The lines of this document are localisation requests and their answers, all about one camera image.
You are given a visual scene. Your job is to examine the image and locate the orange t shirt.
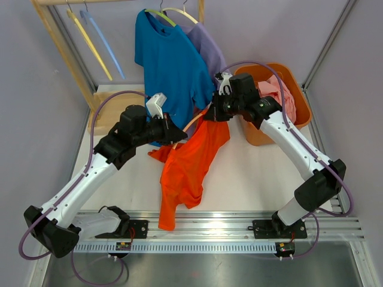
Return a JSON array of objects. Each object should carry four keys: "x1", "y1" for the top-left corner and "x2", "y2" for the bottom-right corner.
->
[{"x1": 148, "y1": 117, "x2": 230, "y2": 231}]

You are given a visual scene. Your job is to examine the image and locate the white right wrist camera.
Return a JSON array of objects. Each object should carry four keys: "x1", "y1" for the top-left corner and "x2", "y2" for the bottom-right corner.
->
[{"x1": 213, "y1": 72, "x2": 232, "y2": 96}]

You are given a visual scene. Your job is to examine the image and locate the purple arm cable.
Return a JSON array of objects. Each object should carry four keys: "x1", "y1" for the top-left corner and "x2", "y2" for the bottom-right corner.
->
[
  {"x1": 18, "y1": 90, "x2": 150, "y2": 284},
  {"x1": 218, "y1": 61, "x2": 355, "y2": 261}
]

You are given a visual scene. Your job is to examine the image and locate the green hanger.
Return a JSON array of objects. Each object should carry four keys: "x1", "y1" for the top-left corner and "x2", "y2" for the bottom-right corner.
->
[{"x1": 144, "y1": 1, "x2": 177, "y2": 29}]

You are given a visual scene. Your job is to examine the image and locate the aluminium mounting rail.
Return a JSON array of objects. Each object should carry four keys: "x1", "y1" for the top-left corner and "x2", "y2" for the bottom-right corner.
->
[{"x1": 59, "y1": 210, "x2": 366, "y2": 243}]

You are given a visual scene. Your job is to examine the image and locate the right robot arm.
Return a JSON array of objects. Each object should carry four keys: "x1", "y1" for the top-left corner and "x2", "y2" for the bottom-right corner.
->
[{"x1": 204, "y1": 72, "x2": 346, "y2": 238}]

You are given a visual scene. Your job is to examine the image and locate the cream hanger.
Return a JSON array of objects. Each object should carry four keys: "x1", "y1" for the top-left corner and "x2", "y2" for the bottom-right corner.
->
[{"x1": 160, "y1": 0, "x2": 199, "y2": 24}]

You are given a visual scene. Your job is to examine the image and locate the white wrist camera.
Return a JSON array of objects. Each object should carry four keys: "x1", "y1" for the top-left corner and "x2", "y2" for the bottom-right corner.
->
[
  {"x1": 146, "y1": 93, "x2": 167, "y2": 118},
  {"x1": 213, "y1": 72, "x2": 232, "y2": 96}
]

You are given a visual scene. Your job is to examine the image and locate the peach hanger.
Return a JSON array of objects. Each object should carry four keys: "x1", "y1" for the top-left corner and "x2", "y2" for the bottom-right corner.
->
[{"x1": 171, "y1": 109, "x2": 207, "y2": 150}]

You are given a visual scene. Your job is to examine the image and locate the lavender t shirt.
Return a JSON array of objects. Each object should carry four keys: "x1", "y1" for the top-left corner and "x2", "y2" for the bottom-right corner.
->
[{"x1": 181, "y1": 23, "x2": 227, "y2": 88}]

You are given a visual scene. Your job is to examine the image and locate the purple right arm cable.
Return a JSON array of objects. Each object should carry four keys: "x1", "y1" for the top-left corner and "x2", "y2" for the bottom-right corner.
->
[{"x1": 218, "y1": 61, "x2": 355, "y2": 261}]

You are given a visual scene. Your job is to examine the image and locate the blue t shirt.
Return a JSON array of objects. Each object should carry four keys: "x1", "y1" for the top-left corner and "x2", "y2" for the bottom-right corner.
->
[{"x1": 135, "y1": 10, "x2": 215, "y2": 129}]

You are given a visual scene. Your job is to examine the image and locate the yellow hanger with metal hook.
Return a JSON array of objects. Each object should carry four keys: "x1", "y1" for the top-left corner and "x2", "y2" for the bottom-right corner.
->
[{"x1": 66, "y1": 1, "x2": 113, "y2": 81}]

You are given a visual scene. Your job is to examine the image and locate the light blue hanger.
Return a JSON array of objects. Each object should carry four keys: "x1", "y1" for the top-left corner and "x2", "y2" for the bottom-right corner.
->
[{"x1": 80, "y1": 1, "x2": 126, "y2": 80}]

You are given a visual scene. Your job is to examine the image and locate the pink t shirt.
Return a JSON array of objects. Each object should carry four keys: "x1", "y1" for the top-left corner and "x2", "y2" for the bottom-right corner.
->
[{"x1": 257, "y1": 75, "x2": 297, "y2": 123}]

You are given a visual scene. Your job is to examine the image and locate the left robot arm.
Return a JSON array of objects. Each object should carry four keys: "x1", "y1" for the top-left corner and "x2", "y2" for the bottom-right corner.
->
[{"x1": 24, "y1": 105, "x2": 187, "y2": 258}]

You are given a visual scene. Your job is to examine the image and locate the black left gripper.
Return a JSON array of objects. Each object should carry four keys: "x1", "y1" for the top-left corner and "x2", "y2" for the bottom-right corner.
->
[{"x1": 133, "y1": 112, "x2": 187, "y2": 147}]

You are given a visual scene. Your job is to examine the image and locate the wooden clothes rack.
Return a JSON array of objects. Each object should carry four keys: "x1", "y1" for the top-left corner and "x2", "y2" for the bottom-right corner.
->
[{"x1": 29, "y1": 0, "x2": 208, "y2": 135}]

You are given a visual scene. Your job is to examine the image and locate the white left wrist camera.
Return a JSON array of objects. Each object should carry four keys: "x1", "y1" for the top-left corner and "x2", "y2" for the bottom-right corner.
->
[{"x1": 146, "y1": 93, "x2": 167, "y2": 118}]

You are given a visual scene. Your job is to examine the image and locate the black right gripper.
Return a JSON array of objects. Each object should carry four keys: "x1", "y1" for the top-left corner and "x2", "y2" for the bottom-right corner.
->
[{"x1": 205, "y1": 91, "x2": 245, "y2": 123}]

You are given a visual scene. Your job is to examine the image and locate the orange plastic basket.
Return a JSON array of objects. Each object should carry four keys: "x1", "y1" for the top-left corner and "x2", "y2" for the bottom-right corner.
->
[{"x1": 235, "y1": 63, "x2": 312, "y2": 129}]

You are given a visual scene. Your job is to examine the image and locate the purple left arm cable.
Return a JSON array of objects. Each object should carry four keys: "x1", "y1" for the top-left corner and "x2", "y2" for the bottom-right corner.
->
[{"x1": 18, "y1": 90, "x2": 150, "y2": 284}]

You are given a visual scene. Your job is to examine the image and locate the white slotted cable duct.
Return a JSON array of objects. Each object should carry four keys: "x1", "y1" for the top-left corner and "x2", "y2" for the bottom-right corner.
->
[{"x1": 74, "y1": 240, "x2": 276, "y2": 254}]

